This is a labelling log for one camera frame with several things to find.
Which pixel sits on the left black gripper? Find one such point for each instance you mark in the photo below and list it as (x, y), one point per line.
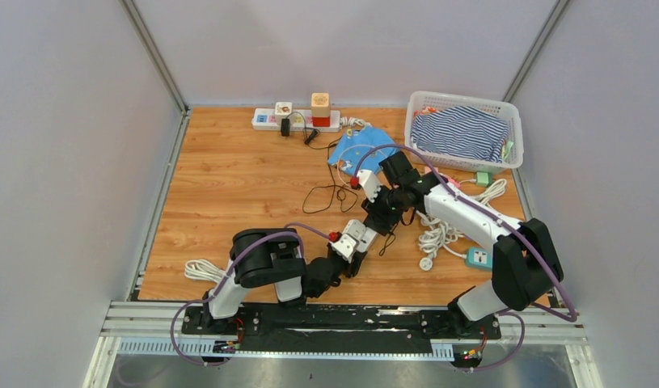
(352, 268)

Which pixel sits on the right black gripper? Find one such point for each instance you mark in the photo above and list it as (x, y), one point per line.
(375, 208)

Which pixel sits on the white power strip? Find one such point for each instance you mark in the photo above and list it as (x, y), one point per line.
(367, 241)
(265, 119)

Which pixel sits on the white square plug adapter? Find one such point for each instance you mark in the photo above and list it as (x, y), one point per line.
(355, 229)

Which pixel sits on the black power adapter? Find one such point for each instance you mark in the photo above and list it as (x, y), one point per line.
(385, 228)

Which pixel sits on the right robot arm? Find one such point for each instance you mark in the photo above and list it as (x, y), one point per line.
(525, 264)

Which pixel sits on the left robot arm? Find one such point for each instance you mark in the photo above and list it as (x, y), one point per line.
(276, 256)

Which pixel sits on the pink small charger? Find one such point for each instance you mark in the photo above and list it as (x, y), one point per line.
(451, 181)

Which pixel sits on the teal power strip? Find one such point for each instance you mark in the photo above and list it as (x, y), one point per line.
(478, 258)

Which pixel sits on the green small charger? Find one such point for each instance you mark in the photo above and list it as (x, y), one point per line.
(483, 179)

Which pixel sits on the white plastic basket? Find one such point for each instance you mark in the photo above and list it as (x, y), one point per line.
(513, 149)

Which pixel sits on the white back power strip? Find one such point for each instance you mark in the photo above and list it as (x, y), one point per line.
(265, 119)

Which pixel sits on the blue striped cloth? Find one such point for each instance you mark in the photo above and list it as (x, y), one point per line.
(462, 131)

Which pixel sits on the wooden block on red block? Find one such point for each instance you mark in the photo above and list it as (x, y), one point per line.
(320, 106)

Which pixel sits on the small black charger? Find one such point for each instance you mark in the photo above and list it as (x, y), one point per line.
(285, 127)

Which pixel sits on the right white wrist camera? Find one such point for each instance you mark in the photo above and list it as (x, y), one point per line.
(370, 184)

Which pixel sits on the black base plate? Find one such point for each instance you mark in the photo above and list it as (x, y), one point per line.
(346, 331)

